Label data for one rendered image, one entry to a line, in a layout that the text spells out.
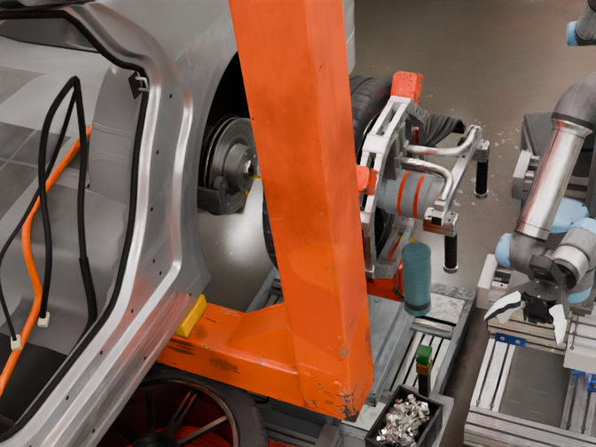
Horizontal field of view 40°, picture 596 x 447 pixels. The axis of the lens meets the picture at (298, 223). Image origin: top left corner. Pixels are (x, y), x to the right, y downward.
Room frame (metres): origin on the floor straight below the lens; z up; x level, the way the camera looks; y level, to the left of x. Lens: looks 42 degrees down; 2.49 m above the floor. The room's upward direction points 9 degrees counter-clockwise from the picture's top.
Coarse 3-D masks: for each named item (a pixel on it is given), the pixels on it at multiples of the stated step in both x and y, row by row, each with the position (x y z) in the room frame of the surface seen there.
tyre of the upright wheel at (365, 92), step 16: (352, 80) 2.06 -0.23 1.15; (368, 80) 2.07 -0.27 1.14; (384, 80) 2.06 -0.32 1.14; (352, 96) 1.95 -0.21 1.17; (368, 96) 1.93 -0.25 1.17; (384, 96) 2.01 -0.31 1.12; (352, 112) 1.87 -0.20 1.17; (368, 112) 1.90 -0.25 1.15; (272, 240) 1.73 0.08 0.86; (384, 240) 1.95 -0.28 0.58; (272, 256) 1.74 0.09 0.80
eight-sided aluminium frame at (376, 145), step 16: (384, 112) 1.92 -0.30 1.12; (400, 112) 1.91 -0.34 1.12; (416, 112) 2.01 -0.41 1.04; (400, 128) 1.88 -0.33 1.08; (368, 144) 1.79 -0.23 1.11; (384, 144) 1.77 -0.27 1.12; (368, 160) 1.77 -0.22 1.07; (384, 160) 1.76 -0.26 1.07; (368, 208) 1.67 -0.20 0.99; (368, 224) 1.64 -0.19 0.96; (400, 224) 1.97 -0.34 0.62; (416, 224) 1.98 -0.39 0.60; (368, 240) 1.64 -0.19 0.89; (400, 240) 1.90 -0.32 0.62; (368, 256) 1.64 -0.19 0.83; (384, 256) 1.84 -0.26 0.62; (400, 256) 1.84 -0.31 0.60; (368, 272) 1.64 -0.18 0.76; (384, 272) 1.72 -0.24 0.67
